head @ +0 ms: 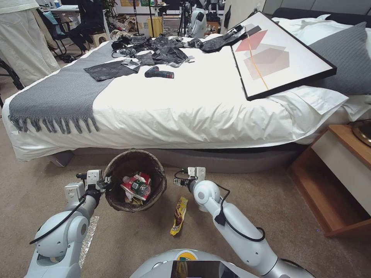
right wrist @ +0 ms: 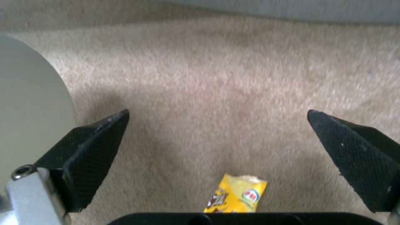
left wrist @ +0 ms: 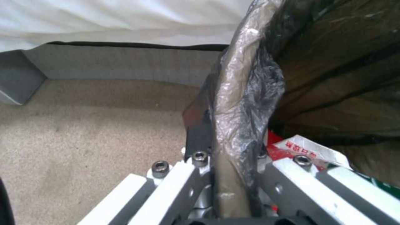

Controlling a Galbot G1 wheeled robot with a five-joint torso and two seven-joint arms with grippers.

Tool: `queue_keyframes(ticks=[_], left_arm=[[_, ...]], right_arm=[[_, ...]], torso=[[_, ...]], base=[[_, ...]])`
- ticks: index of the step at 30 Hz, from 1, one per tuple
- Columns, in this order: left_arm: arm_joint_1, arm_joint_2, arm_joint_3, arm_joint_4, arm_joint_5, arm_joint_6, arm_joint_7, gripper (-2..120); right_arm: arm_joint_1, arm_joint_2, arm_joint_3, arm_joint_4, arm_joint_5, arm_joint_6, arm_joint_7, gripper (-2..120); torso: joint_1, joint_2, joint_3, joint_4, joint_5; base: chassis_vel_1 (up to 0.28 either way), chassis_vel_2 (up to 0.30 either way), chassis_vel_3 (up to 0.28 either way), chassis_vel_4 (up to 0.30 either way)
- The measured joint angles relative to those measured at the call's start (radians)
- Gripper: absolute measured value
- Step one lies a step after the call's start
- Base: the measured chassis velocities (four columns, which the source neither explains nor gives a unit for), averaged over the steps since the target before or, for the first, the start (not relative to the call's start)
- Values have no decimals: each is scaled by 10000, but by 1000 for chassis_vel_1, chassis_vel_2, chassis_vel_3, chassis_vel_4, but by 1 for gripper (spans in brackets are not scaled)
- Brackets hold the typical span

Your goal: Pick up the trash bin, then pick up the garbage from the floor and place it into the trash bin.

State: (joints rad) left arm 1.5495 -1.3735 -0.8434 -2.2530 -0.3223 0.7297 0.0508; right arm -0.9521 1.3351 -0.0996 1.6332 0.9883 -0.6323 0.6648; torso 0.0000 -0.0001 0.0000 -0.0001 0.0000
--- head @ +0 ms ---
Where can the yellow brown snack wrapper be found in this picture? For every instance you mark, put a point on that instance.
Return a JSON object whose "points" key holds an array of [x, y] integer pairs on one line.
{"points": [[178, 215]]}

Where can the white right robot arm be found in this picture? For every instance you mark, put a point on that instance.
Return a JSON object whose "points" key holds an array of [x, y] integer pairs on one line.
{"points": [[240, 223]]}

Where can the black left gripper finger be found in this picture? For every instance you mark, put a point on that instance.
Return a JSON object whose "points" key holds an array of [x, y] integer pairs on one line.
{"points": [[106, 179], [106, 186]]}

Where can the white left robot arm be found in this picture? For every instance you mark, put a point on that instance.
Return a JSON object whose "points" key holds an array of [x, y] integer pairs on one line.
{"points": [[72, 226]]}

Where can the long black plastic bag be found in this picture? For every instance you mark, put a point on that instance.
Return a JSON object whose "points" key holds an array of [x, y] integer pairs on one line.
{"points": [[216, 43]]}

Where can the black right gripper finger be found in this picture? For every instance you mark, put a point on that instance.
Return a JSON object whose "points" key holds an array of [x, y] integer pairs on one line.
{"points": [[177, 182]]}

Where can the grey knitted pillow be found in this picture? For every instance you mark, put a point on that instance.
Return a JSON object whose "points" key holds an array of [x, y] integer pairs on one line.
{"points": [[347, 58]]}

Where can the black camera tripod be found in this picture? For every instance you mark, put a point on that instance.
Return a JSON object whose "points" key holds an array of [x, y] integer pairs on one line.
{"points": [[182, 20]]}

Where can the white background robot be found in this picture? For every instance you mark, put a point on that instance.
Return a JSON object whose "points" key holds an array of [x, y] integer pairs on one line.
{"points": [[197, 21]]}

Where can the black office chair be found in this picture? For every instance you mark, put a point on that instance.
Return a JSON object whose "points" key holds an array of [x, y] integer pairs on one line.
{"points": [[58, 32]]}

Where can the dark headboard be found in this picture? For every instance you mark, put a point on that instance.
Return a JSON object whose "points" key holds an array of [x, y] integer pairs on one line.
{"points": [[304, 13]]}

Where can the grey upholstered bed base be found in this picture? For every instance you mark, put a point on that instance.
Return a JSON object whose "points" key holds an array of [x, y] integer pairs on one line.
{"points": [[232, 162]]}

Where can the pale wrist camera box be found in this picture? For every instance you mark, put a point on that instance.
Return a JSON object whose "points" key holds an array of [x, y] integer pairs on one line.
{"points": [[94, 177], [192, 172]]}

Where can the large crumpled black bag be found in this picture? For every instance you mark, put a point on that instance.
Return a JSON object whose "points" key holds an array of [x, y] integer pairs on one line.
{"points": [[168, 52]]}

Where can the small crumpled black bag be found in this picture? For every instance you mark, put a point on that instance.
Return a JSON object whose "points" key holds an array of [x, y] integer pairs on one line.
{"points": [[195, 43]]}

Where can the wooden white nightstand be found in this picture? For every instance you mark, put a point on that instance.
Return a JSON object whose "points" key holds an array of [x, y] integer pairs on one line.
{"points": [[333, 162]]}

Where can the hanging white cloth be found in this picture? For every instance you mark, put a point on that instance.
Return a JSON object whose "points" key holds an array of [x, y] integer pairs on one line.
{"points": [[23, 43]]}

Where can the black framed abstract picture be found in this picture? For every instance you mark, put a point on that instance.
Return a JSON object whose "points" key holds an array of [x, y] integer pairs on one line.
{"points": [[275, 72]]}

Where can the white robot front shell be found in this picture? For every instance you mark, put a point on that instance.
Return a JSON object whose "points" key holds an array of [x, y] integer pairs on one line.
{"points": [[156, 264]]}

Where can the red crumpled wrapper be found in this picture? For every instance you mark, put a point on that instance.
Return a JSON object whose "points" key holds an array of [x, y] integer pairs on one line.
{"points": [[127, 184]]}

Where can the dark brown round trash bin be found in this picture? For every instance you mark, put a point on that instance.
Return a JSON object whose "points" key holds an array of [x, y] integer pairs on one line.
{"points": [[130, 162]]}

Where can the white bed sheet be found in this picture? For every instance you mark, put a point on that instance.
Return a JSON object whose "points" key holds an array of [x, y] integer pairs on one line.
{"points": [[188, 110]]}

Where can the yellow cabinet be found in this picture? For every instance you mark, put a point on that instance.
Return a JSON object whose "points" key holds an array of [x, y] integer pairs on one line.
{"points": [[155, 26]]}

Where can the grey fringed throw blanket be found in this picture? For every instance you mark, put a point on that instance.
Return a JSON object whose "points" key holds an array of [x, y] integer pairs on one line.
{"points": [[58, 92]]}

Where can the brass round lamp base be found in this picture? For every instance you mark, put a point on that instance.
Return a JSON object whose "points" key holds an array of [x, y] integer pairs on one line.
{"points": [[363, 131]]}

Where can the green plastic bottle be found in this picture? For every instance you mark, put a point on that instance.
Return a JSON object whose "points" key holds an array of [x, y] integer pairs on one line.
{"points": [[141, 187]]}

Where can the flat black plastic bag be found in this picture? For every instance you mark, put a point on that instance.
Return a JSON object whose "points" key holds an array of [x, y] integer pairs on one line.
{"points": [[110, 71]]}

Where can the person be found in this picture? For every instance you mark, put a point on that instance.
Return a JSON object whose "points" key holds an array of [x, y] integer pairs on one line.
{"points": [[85, 20]]}

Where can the silver foil sheet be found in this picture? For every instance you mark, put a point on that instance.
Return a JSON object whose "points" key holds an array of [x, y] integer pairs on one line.
{"points": [[88, 234]]}

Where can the brown crumpled paper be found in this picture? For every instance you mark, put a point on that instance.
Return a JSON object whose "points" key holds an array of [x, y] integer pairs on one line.
{"points": [[131, 200]]}

